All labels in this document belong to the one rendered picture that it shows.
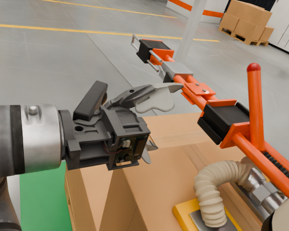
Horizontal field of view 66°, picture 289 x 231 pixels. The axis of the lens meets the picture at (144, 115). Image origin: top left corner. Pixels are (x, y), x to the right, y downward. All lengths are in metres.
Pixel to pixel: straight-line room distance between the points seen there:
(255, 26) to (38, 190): 6.56
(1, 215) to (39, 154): 0.10
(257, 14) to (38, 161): 7.03
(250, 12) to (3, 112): 7.16
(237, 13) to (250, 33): 0.78
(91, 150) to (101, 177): 0.65
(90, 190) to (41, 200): 0.67
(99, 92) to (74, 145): 0.13
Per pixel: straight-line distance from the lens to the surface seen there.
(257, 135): 0.44
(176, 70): 0.59
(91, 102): 0.36
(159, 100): 0.35
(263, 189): 0.46
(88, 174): 0.96
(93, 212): 0.87
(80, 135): 0.31
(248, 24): 7.23
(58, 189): 1.58
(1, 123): 0.29
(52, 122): 0.29
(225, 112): 0.48
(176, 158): 0.54
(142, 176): 0.47
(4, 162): 0.30
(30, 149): 0.29
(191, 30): 3.52
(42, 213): 1.50
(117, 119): 0.32
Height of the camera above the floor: 1.30
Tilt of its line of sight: 35 degrees down
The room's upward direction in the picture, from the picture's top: 17 degrees clockwise
